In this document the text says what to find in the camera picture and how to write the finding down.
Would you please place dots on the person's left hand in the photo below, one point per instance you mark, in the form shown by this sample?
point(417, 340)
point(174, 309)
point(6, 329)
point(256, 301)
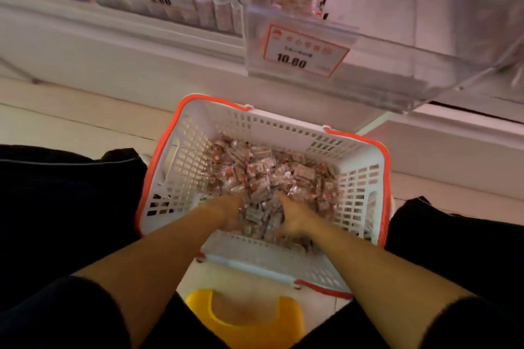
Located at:
point(231, 209)

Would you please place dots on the person's left leg black trousers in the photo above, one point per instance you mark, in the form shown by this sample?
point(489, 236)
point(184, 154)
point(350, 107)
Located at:
point(61, 213)

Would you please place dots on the white basket with orange rim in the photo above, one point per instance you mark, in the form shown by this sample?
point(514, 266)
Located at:
point(186, 164)

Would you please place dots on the person's right fingers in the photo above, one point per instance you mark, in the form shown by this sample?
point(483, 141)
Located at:
point(285, 207)

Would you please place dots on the large clear acrylic bin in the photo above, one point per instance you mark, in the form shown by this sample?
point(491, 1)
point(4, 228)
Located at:
point(393, 34)

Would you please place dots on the person's leg black trousers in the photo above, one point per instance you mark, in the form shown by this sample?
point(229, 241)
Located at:
point(61, 213)
point(462, 250)

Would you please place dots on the pile of wrapped candies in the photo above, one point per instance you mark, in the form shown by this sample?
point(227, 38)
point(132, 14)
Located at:
point(268, 175)

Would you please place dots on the black left sleeve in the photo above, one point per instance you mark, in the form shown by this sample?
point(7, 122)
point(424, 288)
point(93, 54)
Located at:
point(61, 316)

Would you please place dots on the person's right leg black trousers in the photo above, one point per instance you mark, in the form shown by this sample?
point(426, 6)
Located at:
point(462, 250)

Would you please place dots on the person's right forearm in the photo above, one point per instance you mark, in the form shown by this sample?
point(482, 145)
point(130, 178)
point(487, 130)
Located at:
point(376, 279)

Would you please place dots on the person's left forearm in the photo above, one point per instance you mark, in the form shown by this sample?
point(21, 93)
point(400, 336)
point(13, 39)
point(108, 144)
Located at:
point(159, 254)

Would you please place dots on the yellow plastic stool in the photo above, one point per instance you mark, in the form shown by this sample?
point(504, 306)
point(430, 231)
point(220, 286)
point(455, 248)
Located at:
point(262, 330)

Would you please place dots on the person's left fingers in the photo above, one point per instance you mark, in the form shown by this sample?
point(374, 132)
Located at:
point(241, 209)

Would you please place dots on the black right sleeve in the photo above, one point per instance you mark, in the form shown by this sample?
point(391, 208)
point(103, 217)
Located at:
point(475, 326)

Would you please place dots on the person's right hand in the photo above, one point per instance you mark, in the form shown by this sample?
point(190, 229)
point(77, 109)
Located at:
point(301, 220)

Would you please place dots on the black sleeve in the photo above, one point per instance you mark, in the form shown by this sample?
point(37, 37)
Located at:
point(475, 326)
point(61, 316)

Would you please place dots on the white shelf base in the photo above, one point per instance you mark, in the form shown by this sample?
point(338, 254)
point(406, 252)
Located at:
point(123, 54)

